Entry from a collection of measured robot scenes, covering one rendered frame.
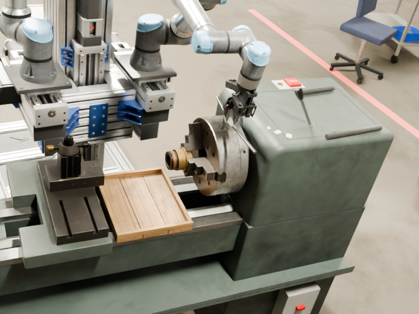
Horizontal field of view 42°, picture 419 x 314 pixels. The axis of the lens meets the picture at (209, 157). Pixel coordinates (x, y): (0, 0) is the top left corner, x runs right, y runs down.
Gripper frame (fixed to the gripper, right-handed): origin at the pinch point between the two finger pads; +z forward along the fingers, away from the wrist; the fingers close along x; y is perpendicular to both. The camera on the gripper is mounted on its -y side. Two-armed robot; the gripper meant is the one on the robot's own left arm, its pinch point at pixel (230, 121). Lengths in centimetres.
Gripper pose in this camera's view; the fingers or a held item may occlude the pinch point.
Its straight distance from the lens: 200.3
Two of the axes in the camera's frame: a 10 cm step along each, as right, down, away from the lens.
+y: 3.5, 7.3, -5.9
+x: 9.1, -1.1, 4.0
